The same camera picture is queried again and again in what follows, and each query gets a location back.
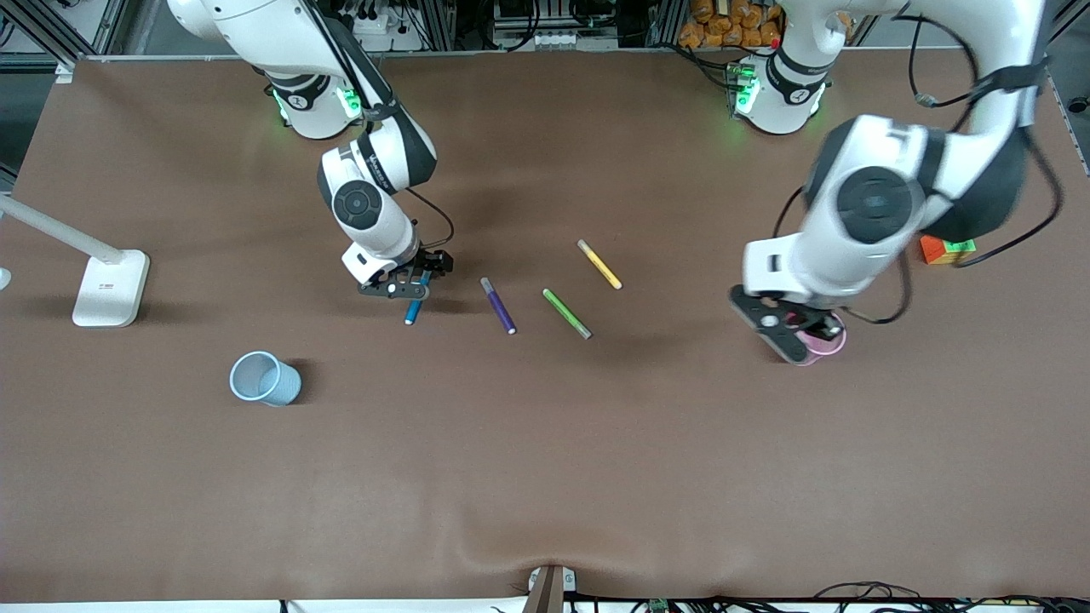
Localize orange snack bags pile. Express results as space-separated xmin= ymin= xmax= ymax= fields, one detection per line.
xmin=677 ymin=0 xmax=784 ymax=49

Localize metal table edge clamp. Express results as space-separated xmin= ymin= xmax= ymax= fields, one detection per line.
xmin=521 ymin=564 xmax=577 ymax=613

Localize green marker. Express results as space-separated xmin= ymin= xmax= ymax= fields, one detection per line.
xmin=542 ymin=289 xmax=594 ymax=341

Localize white lamp stand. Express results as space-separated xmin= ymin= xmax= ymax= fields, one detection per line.
xmin=0 ymin=195 xmax=152 ymax=329

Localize blue marker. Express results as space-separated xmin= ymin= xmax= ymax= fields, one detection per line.
xmin=404 ymin=272 xmax=432 ymax=326

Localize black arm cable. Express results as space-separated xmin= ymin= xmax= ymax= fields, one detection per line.
xmin=771 ymin=0 xmax=1065 ymax=326
xmin=294 ymin=0 xmax=456 ymax=253

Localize white power strip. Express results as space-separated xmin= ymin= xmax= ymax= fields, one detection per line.
xmin=351 ymin=10 xmax=427 ymax=37

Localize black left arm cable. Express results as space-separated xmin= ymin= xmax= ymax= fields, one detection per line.
xmin=771 ymin=0 xmax=1065 ymax=326

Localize pink plastic cup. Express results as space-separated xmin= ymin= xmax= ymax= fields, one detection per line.
xmin=790 ymin=312 xmax=848 ymax=368

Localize yellow marker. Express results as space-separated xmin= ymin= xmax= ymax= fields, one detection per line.
xmin=577 ymin=239 xmax=623 ymax=291

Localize colourful puzzle cube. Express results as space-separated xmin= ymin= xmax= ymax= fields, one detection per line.
xmin=920 ymin=234 xmax=978 ymax=266

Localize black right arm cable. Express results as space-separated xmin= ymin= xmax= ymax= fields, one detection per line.
xmin=294 ymin=0 xmax=456 ymax=253

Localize purple marker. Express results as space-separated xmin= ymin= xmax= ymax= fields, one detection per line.
xmin=479 ymin=277 xmax=518 ymax=335

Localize light blue plastic cup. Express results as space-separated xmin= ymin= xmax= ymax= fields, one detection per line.
xmin=229 ymin=351 xmax=302 ymax=408

